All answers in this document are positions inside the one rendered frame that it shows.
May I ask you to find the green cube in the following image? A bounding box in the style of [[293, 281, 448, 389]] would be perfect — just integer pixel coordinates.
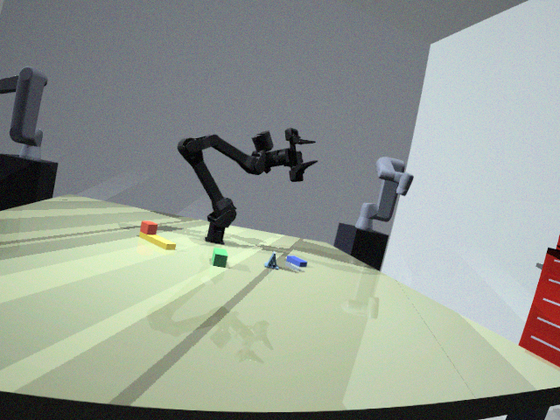
[[212, 248, 228, 268]]

